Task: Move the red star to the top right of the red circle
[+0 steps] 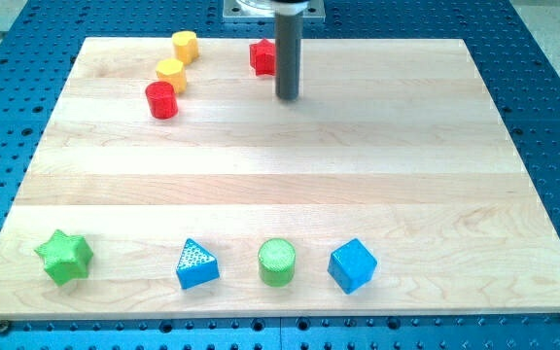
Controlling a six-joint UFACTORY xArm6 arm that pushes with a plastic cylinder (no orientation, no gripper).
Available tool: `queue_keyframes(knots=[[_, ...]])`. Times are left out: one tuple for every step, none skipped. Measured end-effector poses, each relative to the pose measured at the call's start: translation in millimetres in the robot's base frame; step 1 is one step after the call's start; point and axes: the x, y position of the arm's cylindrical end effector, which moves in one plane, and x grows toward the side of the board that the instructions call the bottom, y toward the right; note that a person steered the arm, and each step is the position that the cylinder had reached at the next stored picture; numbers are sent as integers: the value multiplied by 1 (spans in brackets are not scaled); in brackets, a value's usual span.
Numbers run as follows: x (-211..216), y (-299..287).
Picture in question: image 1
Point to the green star block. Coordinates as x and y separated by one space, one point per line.
65 257

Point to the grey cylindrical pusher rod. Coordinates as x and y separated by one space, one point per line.
288 24

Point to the yellow hexagon block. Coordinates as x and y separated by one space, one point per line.
172 71

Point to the yellow heart block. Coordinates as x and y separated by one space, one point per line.
185 46

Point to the green cylinder block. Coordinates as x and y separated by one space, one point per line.
277 261

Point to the red star block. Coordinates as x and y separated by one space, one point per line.
262 57

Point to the blue triangle block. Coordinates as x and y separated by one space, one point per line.
196 265

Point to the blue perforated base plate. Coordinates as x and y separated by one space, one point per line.
39 45

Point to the light wooden board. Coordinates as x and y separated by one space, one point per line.
394 142

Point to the blue cube block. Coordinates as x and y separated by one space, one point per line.
351 266

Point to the red cylinder block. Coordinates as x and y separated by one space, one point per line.
161 99

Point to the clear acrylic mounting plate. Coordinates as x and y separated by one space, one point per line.
261 10

